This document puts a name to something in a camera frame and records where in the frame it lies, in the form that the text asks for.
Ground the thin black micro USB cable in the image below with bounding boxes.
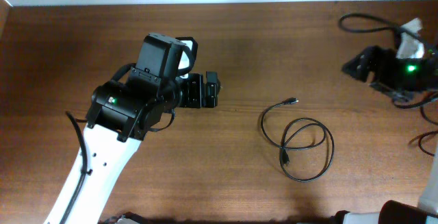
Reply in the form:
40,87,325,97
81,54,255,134
259,97,335,183

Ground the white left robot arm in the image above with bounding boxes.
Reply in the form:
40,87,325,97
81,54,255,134
45,33,220,223

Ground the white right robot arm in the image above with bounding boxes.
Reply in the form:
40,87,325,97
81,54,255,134
333,46,437,224

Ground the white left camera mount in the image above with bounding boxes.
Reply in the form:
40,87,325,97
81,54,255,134
178,37,198,79

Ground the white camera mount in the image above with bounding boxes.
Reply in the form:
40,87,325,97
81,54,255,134
396,18,424,60
178,37,198,79

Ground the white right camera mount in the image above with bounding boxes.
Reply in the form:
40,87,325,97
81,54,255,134
396,18,424,60

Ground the black right camera cable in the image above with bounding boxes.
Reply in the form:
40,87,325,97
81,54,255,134
337,12,438,110

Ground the black camera cable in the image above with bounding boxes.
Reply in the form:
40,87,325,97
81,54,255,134
337,12,438,110
60,36,199,224

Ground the black left camera cable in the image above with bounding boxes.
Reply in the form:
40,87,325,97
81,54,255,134
60,36,199,224

